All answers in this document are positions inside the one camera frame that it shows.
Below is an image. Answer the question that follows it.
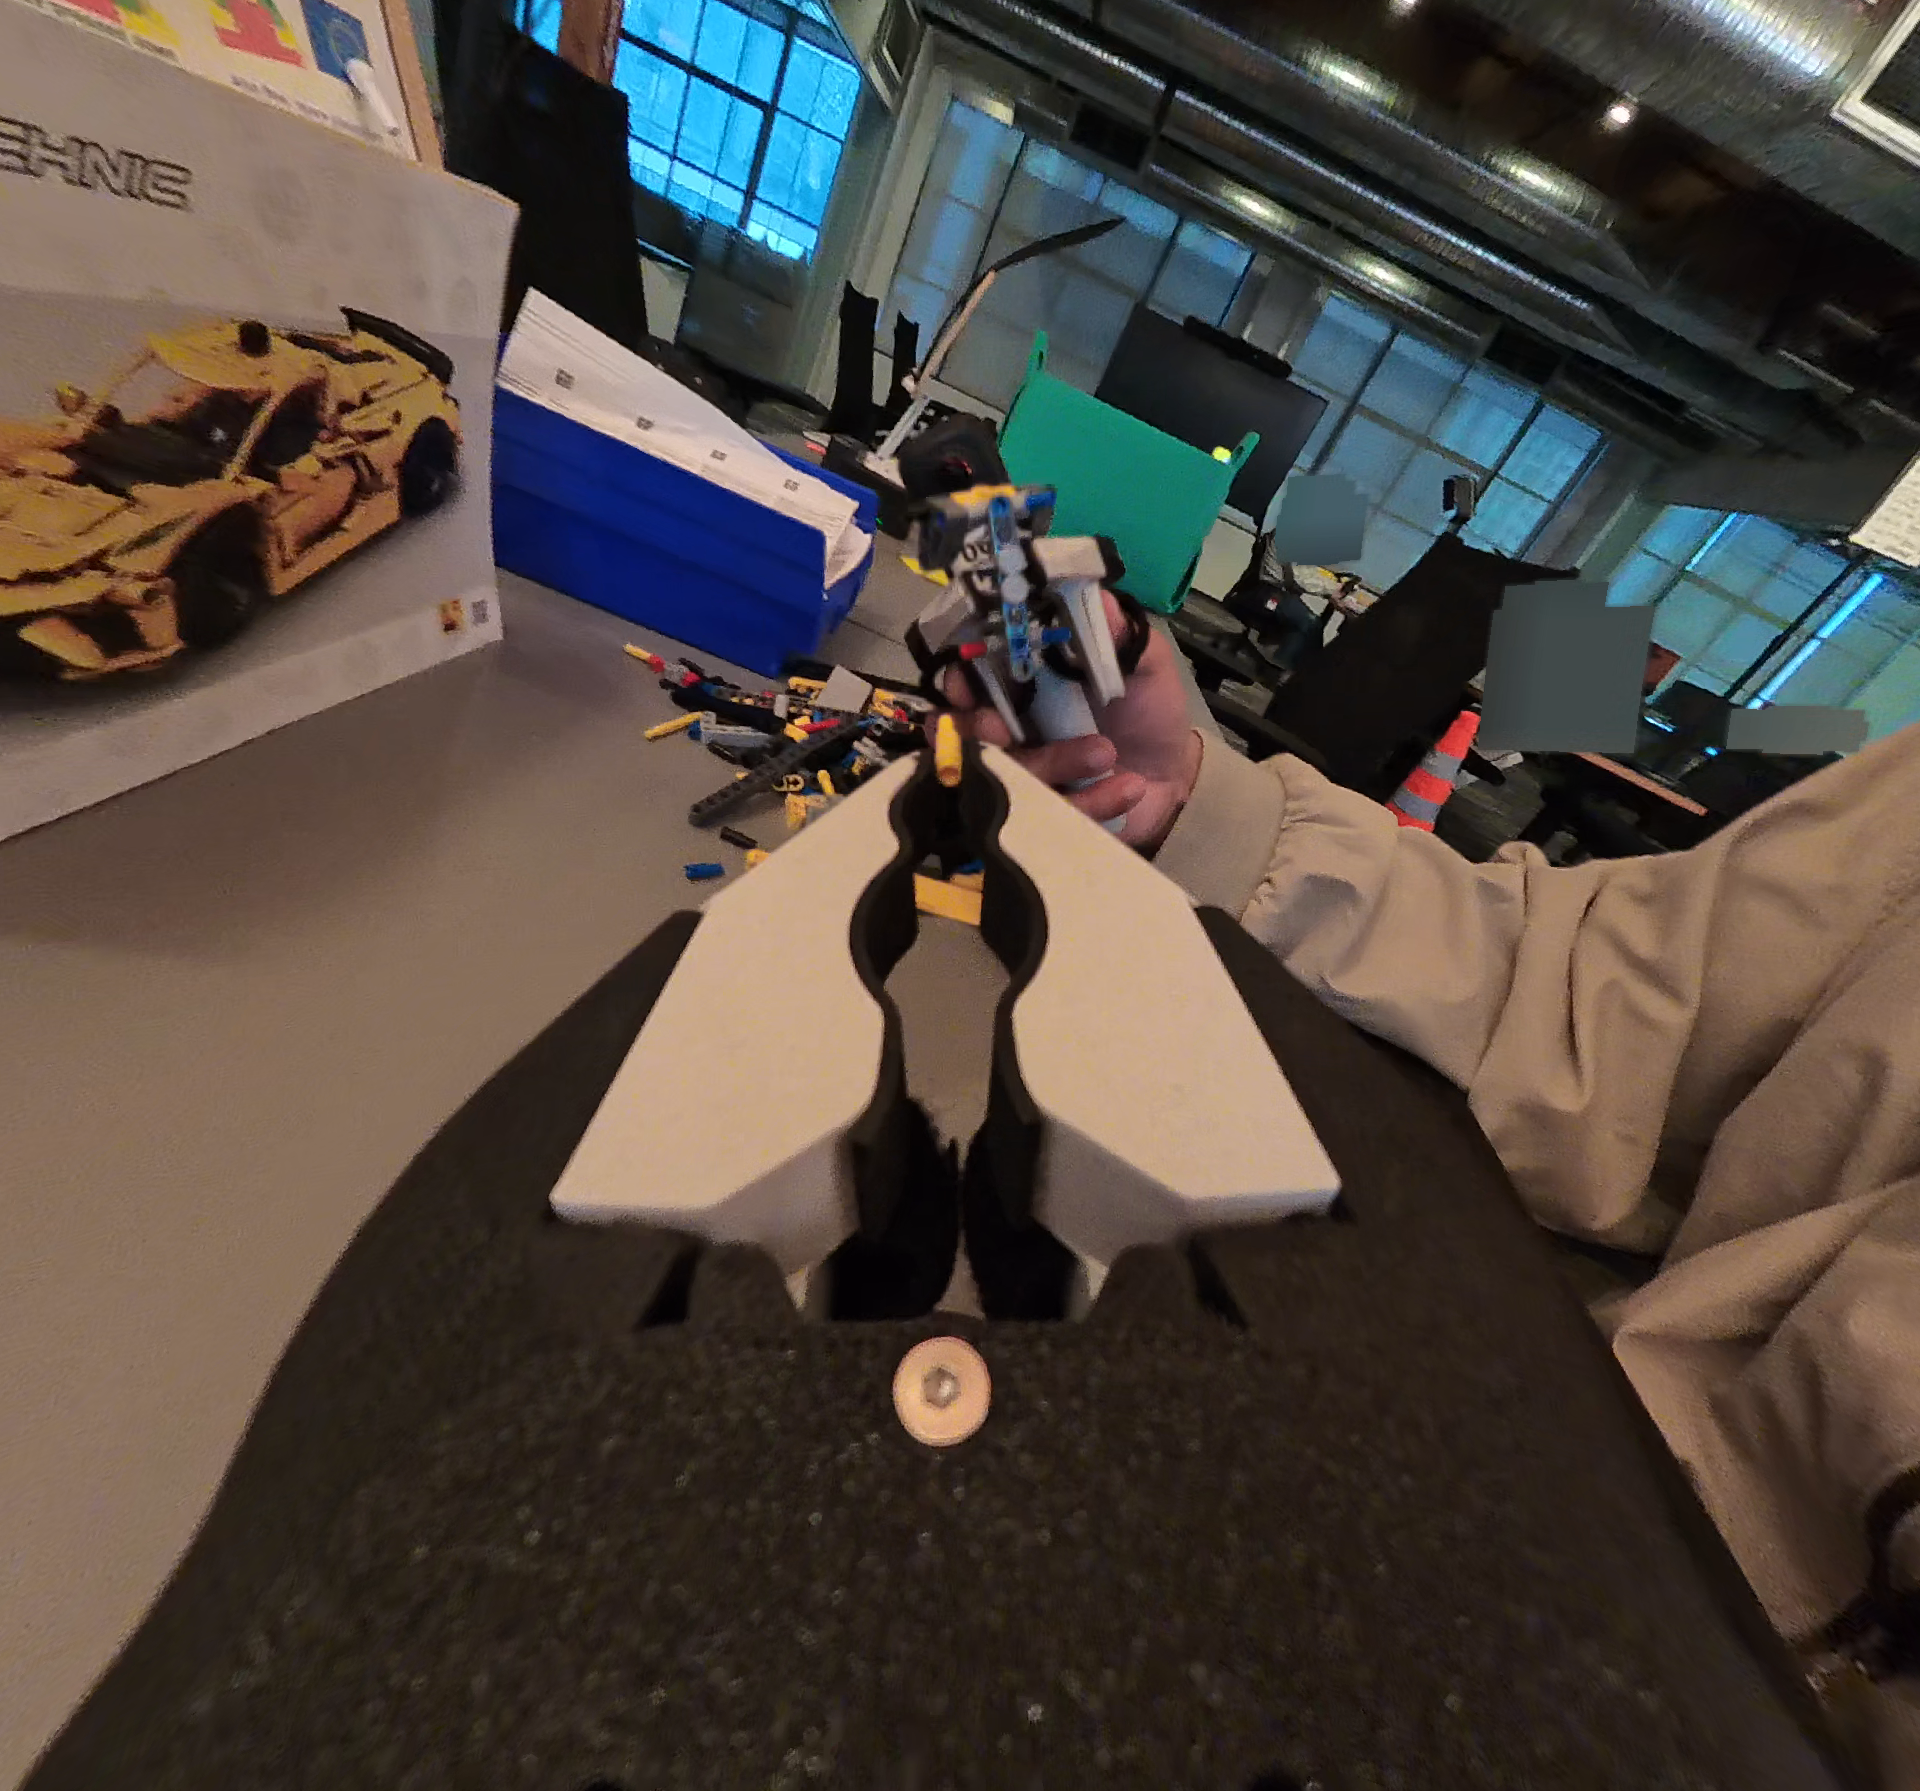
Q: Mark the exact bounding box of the grey desk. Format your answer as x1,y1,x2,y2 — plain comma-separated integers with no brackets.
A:
0,530,1504,1765

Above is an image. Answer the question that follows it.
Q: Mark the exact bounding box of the orange traffic cone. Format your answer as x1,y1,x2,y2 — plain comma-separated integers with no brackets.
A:
1389,712,1482,828

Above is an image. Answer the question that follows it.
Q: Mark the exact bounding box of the black tilted board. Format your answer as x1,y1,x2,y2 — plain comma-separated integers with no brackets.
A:
1306,530,1579,773

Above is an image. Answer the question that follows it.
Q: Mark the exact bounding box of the pile of toy bricks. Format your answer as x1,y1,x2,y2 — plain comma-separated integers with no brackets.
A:
623,640,991,920

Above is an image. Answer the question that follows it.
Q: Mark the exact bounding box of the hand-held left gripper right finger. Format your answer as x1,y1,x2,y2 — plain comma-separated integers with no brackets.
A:
967,745,1338,1315

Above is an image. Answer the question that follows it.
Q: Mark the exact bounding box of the person's right forearm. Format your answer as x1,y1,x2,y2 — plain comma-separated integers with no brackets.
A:
1154,734,1920,1261

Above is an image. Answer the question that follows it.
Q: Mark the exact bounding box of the person's right hand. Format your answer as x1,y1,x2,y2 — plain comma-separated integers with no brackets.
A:
937,617,1202,857

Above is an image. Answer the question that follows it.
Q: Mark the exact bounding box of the blue storage bin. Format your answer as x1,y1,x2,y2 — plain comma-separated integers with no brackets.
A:
491,385,878,677

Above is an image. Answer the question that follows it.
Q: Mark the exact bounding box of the grey toy brick assembly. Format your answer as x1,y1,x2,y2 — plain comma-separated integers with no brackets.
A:
905,485,1059,749

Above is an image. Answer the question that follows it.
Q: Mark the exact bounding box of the white air vent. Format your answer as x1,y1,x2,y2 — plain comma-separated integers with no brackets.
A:
1831,5,1920,144

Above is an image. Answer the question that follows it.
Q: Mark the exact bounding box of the black upright panel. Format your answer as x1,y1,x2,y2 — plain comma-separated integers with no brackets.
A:
435,0,644,351

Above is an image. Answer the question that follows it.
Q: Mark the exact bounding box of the long dark grey beam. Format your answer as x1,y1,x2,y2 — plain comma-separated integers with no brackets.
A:
688,741,843,828

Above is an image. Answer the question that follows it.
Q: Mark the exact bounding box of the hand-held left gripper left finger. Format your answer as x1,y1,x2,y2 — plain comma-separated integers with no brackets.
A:
551,756,958,1315

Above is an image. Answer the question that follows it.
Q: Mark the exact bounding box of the teal folding bin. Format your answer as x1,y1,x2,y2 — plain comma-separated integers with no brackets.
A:
997,333,1259,614

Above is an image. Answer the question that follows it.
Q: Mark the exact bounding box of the blue bin with papers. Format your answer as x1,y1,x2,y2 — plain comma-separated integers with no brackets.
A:
498,290,872,578

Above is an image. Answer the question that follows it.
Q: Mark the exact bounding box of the white instruction booklet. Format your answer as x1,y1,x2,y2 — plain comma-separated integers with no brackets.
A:
0,0,521,839

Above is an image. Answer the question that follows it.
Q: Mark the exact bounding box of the black monitor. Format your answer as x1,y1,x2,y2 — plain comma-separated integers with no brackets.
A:
1092,308,1328,518

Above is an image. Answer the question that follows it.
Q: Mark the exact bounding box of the person's beige jacket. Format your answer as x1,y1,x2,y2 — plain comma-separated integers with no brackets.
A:
1590,1146,1920,1791

